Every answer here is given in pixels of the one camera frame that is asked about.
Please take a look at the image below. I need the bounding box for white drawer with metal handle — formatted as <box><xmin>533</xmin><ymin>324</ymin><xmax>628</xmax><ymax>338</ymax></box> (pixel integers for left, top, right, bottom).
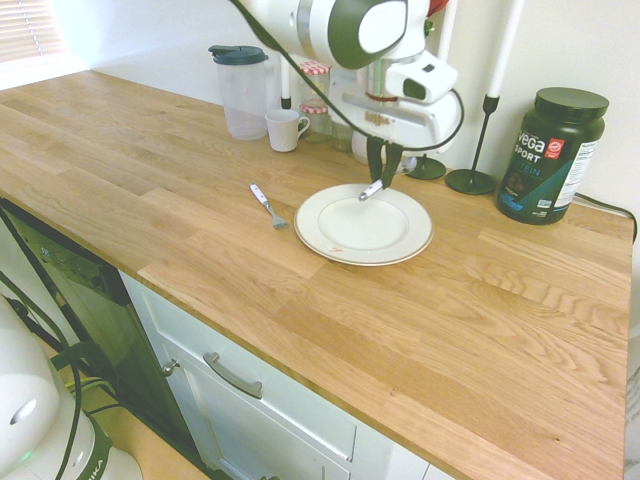
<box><xmin>119</xmin><ymin>269</ymin><xmax>451</xmax><ymax>480</ymax></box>

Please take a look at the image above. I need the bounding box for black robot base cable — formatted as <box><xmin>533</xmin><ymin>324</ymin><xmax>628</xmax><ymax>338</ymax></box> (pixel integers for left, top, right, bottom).
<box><xmin>52</xmin><ymin>344</ymin><xmax>89</xmax><ymax>480</ymax></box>

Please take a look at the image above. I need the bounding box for white handled metal fork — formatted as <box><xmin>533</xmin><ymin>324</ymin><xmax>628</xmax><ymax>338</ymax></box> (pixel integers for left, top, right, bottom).
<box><xmin>249</xmin><ymin>182</ymin><xmax>291</xmax><ymax>232</ymax></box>

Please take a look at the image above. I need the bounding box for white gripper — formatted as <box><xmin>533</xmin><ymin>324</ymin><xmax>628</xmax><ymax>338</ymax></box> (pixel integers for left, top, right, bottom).
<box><xmin>341</xmin><ymin>92</ymin><xmax>442</xmax><ymax>189</ymax></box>

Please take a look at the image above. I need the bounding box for clear plastic pitcher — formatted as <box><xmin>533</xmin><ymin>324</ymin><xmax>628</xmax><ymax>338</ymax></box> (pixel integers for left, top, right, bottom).
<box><xmin>215</xmin><ymin>59</ymin><xmax>271</xmax><ymax>141</ymax></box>

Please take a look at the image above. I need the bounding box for wooden robot mounting board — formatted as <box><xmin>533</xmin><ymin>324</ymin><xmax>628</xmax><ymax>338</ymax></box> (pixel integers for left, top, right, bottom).
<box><xmin>47</xmin><ymin>344</ymin><xmax>211</xmax><ymax>480</ymax></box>

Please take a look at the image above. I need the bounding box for black power cable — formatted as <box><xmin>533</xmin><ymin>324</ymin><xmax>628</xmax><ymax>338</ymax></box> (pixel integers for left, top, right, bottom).
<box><xmin>574</xmin><ymin>193</ymin><xmax>639</xmax><ymax>224</ymax></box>

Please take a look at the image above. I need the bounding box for dark protein powder tub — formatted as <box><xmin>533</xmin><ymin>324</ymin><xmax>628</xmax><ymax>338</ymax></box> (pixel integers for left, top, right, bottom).
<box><xmin>495</xmin><ymin>87</ymin><xmax>610</xmax><ymax>226</ymax></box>

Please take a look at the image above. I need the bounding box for white handled metal spoon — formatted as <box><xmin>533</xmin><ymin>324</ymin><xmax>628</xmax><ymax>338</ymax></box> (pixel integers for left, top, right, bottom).
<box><xmin>357</xmin><ymin>159</ymin><xmax>417</xmax><ymax>203</ymax></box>

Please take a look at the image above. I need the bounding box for white window blind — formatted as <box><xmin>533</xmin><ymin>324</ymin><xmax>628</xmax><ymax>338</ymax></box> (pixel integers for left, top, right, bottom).
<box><xmin>0</xmin><ymin>0</ymin><xmax>69</xmax><ymax>64</ymax></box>

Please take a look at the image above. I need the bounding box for dark dishwasher front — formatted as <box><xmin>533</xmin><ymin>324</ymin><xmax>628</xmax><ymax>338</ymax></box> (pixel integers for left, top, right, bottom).
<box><xmin>0</xmin><ymin>197</ymin><xmax>201</xmax><ymax>466</ymax></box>

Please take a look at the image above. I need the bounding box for dark teal pitcher lid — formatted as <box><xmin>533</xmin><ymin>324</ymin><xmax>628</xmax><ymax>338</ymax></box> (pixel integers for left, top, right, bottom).
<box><xmin>208</xmin><ymin>44</ymin><xmax>270</xmax><ymax>67</ymax></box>

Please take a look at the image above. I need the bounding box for tall white taper candle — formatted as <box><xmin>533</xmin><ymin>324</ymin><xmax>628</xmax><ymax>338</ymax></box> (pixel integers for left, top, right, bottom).
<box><xmin>487</xmin><ymin>0</ymin><xmax>526</xmax><ymax>99</ymax></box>
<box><xmin>437</xmin><ymin>0</ymin><xmax>459</xmax><ymax>60</ymax></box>
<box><xmin>278</xmin><ymin>49</ymin><xmax>294</xmax><ymax>100</ymax></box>

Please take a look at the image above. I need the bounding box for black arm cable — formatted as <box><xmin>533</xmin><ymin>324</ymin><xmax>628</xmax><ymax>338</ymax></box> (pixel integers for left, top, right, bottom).
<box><xmin>228</xmin><ymin>0</ymin><xmax>466</xmax><ymax>157</ymax></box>

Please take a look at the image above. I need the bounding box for white cup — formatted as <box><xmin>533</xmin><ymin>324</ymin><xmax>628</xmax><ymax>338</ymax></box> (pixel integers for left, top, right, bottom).
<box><xmin>264</xmin><ymin>108</ymin><xmax>311</xmax><ymax>153</ymax></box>

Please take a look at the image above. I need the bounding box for silver drawer handle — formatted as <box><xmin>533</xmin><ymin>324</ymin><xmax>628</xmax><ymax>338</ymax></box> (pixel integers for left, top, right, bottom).
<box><xmin>202</xmin><ymin>351</ymin><xmax>265</xmax><ymax>400</ymax></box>

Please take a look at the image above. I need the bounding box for white plate with gold rim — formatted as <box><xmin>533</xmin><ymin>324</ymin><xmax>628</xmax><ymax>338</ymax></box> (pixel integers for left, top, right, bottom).
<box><xmin>293</xmin><ymin>182</ymin><xmax>434</xmax><ymax>267</ymax></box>

